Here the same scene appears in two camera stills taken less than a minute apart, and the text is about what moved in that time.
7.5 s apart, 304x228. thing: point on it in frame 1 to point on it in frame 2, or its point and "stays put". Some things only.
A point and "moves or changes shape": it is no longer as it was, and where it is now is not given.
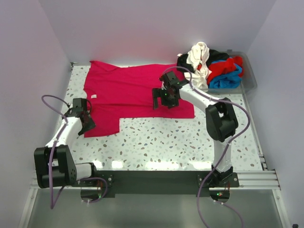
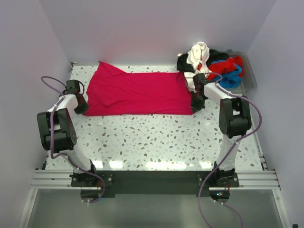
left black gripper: x=90 y=125 to x=82 y=109
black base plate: x=155 y=182 stays put
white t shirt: x=198 y=57 stays put
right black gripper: x=156 y=92 to x=195 y=107
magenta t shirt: x=112 y=92 moves or changes shape
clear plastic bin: x=248 y=83 stays put
